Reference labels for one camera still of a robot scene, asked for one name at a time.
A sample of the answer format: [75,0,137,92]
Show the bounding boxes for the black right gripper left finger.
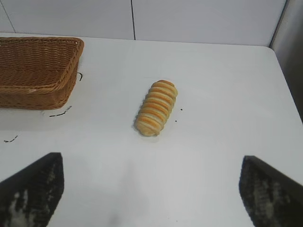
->
[0,152,65,227]

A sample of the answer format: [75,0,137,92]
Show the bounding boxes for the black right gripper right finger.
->
[238,155,303,227]

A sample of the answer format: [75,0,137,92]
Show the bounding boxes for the long striped bread roll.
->
[134,79,178,137]

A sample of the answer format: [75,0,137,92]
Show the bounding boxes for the brown woven wicker basket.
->
[0,36,85,111]

